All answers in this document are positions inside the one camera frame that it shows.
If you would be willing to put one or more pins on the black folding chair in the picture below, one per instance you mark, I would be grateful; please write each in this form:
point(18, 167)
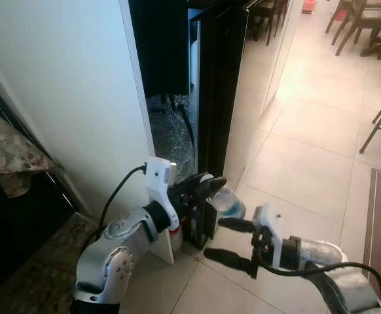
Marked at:
point(380, 120)

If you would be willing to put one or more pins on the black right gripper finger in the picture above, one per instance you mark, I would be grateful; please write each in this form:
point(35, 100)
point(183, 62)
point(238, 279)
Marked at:
point(226, 260)
point(236, 225)

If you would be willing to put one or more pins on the clear plastic water bottle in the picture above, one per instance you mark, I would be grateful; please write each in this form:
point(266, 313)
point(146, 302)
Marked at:
point(230, 204)

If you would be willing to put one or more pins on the white cabinet panel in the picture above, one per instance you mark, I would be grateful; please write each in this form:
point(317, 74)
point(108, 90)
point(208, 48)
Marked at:
point(66, 98)

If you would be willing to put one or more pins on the floral tablecloth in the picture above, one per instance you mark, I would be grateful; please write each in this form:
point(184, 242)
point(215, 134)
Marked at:
point(7, 154)

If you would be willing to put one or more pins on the clear bubble wrap sheet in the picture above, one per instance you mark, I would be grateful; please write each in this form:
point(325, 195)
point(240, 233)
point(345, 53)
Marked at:
point(171, 131)

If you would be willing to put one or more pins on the dark wooden dining chair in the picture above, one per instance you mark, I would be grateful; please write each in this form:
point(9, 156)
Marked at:
point(361, 19)

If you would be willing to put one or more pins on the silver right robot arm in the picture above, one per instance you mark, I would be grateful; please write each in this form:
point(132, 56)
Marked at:
point(334, 275)

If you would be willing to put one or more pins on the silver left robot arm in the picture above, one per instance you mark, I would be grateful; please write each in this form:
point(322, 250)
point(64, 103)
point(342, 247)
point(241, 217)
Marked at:
point(112, 261)

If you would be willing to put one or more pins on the dark patterned rug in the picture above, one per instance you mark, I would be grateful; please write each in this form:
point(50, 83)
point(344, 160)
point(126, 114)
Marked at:
point(33, 281)

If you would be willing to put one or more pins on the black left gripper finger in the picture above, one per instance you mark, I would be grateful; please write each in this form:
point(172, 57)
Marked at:
point(210, 182)
point(200, 203)

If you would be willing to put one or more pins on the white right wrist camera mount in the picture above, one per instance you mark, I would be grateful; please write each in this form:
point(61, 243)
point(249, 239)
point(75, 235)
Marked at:
point(272, 226)

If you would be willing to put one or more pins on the black fridge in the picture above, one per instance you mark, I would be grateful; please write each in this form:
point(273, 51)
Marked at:
point(223, 78)

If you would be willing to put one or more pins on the small red bag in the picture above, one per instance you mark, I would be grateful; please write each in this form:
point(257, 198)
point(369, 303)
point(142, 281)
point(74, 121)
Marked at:
point(308, 5)

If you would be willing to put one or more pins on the red capped white bottle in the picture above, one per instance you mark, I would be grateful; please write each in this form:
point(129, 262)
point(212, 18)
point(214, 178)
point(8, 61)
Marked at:
point(175, 229)

